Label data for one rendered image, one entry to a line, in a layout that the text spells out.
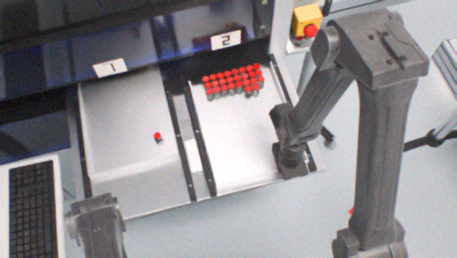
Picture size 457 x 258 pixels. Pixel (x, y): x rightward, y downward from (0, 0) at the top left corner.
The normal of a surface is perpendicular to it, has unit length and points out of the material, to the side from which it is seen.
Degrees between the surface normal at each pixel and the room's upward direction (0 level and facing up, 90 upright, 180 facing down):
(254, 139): 0
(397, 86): 60
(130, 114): 0
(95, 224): 41
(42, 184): 0
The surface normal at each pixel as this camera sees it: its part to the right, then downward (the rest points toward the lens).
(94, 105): -0.08, -0.43
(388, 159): 0.21, 0.52
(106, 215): -0.17, -0.90
